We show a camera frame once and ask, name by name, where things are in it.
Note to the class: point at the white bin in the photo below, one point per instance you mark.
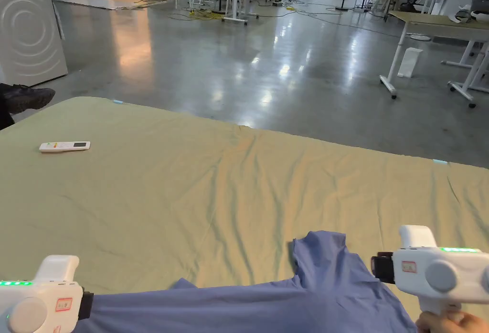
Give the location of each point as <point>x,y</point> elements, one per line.
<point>408,61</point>

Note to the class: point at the blue shirt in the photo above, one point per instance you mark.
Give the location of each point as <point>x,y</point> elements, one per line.
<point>267,306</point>

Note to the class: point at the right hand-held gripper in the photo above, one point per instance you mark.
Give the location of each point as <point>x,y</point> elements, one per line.
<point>435,272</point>

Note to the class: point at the white washing machine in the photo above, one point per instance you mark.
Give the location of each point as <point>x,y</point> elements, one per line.
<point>26,31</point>

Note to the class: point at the white headset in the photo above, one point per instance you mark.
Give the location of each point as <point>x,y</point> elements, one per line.
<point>471,15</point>

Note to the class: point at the white remote control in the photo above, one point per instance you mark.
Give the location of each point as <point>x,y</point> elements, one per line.
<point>64,146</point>

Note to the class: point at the person's right hand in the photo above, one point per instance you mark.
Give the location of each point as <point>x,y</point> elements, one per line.
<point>450,323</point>

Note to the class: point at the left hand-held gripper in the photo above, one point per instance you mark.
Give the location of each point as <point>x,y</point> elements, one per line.
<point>36,304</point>

